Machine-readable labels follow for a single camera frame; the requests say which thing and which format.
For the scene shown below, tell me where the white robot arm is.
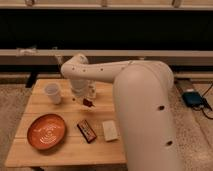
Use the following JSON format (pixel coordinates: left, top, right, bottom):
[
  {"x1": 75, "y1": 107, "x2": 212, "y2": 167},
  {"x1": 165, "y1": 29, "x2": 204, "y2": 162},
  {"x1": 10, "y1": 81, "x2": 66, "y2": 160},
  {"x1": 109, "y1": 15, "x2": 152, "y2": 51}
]
[{"x1": 61, "y1": 54, "x2": 184, "y2": 171}]

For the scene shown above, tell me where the dark red rectangular box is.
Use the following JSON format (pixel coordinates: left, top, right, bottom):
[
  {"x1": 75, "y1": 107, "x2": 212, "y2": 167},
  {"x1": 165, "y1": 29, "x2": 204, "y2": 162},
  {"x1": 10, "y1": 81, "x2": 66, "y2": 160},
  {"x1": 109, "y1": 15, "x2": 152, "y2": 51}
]
[{"x1": 77, "y1": 120, "x2": 97, "y2": 143}]

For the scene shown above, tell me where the blue electronic device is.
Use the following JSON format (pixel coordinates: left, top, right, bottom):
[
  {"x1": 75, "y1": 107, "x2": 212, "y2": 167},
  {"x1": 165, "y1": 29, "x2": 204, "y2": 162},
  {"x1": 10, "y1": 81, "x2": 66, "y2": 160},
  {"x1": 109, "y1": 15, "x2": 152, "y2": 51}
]
[{"x1": 182, "y1": 91, "x2": 203, "y2": 107}]

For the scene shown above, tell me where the red pepper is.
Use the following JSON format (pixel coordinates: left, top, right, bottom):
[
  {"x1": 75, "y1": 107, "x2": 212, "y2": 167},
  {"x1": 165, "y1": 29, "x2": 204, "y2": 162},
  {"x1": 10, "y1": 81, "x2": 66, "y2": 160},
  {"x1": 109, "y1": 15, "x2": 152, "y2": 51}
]
[{"x1": 83, "y1": 99, "x2": 94, "y2": 107}]

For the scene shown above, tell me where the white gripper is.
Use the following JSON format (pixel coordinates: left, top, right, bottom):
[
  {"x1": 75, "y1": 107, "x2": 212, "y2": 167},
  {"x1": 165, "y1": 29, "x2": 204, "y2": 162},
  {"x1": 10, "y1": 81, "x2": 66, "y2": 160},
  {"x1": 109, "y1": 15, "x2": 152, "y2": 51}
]
[{"x1": 70, "y1": 79, "x2": 96, "y2": 105}]

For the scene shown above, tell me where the wooden table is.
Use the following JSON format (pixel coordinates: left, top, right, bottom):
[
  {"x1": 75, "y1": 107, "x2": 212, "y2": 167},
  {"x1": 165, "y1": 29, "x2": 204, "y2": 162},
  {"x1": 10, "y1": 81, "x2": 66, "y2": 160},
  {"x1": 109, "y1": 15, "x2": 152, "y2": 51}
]
[{"x1": 5, "y1": 79, "x2": 125, "y2": 167}]

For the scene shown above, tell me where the black cable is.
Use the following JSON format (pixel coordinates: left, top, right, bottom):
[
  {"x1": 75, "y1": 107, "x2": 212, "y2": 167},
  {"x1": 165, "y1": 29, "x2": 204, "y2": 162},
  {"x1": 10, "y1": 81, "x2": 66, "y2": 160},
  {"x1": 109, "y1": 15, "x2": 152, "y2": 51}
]
[{"x1": 199, "y1": 83, "x2": 213, "y2": 120}]

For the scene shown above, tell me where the white sponge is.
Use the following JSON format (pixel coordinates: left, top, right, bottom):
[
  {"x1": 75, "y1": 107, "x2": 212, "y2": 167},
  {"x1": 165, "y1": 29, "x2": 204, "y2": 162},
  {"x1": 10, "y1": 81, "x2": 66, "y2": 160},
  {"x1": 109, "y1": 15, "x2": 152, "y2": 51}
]
[{"x1": 102, "y1": 120, "x2": 118, "y2": 141}]

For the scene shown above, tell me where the orange plate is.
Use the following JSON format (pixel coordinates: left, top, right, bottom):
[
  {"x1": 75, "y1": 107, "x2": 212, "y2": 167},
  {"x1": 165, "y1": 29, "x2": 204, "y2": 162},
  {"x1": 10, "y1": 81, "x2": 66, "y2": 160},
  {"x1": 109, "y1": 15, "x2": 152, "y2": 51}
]
[{"x1": 27, "y1": 114, "x2": 66, "y2": 150}]

